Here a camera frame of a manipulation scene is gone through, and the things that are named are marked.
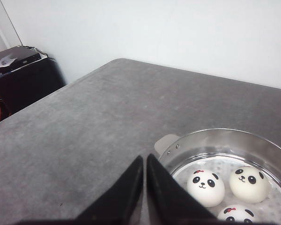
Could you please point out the stainless steel steamer pot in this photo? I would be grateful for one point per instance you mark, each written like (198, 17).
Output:
(222, 151)

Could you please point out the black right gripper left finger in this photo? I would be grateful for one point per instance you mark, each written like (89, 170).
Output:
(117, 204)

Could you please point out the black box with electronics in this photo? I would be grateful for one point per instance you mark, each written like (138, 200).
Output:
(26, 76)

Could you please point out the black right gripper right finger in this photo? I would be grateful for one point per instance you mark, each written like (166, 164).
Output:
(172, 204)

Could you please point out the white panda bun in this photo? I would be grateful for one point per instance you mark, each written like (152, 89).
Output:
(249, 184)
(237, 213)
(206, 187)

